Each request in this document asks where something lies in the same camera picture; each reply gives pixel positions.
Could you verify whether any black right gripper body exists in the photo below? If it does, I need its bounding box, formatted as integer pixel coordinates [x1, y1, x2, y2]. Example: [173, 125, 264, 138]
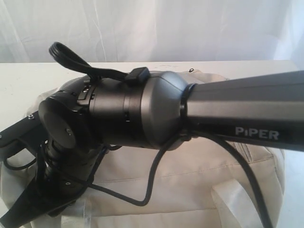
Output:
[0, 114, 105, 212]

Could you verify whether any beige fabric duffel bag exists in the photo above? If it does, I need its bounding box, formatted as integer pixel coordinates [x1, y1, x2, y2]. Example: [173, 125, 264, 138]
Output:
[0, 67, 286, 228]

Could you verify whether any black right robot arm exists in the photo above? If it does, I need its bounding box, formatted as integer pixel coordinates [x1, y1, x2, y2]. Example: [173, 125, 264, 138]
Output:
[0, 67, 304, 218]

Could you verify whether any white backdrop curtain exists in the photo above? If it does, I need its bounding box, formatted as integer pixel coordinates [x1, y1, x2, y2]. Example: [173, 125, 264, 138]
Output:
[0, 0, 304, 69]

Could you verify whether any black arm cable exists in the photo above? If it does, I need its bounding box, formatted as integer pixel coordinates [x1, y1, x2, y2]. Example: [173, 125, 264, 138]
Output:
[87, 133, 274, 228]

